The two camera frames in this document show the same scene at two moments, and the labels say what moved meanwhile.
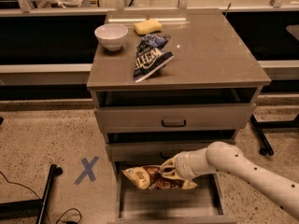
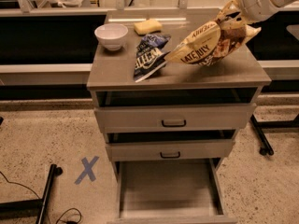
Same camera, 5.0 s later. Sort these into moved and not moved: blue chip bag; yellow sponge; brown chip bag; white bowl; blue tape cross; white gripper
Moved: white gripper; brown chip bag
Not moved: yellow sponge; blue tape cross; blue chip bag; white bowl
